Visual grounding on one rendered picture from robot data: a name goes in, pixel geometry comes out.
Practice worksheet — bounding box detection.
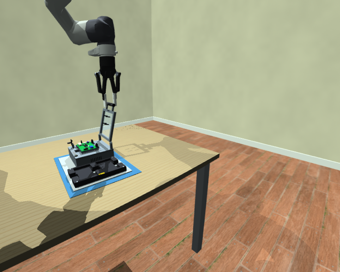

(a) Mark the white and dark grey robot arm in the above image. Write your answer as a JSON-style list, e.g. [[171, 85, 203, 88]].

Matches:
[[44, 0, 118, 56]]

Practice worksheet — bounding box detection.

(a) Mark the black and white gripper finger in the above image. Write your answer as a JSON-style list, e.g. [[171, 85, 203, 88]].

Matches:
[[110, 71, 121, 106], [94, 71, 108, 107]]

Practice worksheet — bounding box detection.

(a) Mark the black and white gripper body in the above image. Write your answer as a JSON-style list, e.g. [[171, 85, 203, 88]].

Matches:
[[99, 56, 116, 78]]

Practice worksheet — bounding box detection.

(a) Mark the green circuit board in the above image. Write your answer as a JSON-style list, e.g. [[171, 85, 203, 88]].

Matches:
[[77, 141, 97, 151]]

